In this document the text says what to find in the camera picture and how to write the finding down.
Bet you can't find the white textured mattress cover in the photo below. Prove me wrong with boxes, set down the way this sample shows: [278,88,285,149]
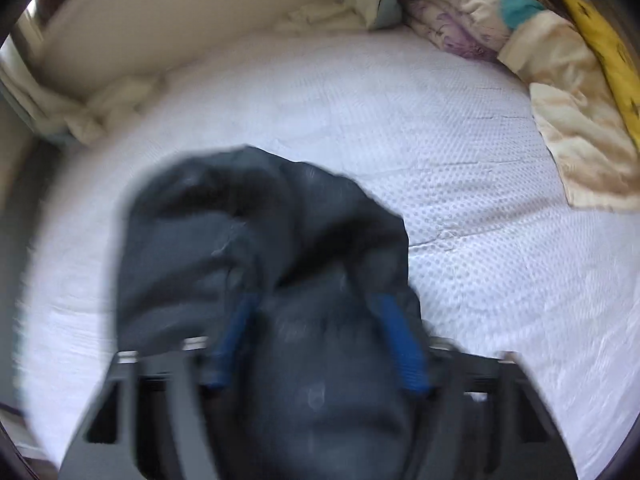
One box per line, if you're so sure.
[15,22,640,476]

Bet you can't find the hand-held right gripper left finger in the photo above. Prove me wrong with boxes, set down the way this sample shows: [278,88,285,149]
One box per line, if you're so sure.
[60,294,260,480]

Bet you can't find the grey bed frame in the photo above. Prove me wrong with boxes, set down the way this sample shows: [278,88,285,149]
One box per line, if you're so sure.
[0,135,66,411]

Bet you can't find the dark navy padded jacket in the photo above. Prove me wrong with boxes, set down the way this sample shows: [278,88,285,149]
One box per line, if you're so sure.
[115,145,437,480]

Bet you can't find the yellow printed pillow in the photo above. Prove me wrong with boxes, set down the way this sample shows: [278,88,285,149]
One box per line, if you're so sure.
[555,0,640,153]

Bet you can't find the cream floral quilt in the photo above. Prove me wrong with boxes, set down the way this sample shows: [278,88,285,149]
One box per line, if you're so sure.
[400,0,640,211]

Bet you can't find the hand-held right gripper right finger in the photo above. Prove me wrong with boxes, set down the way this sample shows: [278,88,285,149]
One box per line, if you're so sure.
[369,294,579,480]

